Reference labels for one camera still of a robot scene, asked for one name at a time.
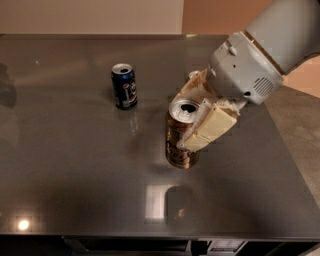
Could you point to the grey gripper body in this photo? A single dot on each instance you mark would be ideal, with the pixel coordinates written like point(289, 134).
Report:
point(243, 68)

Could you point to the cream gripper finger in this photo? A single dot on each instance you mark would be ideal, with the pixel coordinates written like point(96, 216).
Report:
point(211, 122)
point(197, 89)

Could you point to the orange soda can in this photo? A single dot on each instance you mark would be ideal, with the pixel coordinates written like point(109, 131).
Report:
point(179, 118)

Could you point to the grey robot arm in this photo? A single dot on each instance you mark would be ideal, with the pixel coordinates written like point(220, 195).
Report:
point(287, 32)

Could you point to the red cola can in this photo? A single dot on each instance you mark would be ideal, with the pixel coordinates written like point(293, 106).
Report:
point(192, 74)

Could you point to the blue soda can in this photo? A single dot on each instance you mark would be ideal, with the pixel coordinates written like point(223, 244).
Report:
point(124, 86)

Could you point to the dark under-table frame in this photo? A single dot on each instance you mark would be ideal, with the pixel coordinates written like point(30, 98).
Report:
point(67, 246)

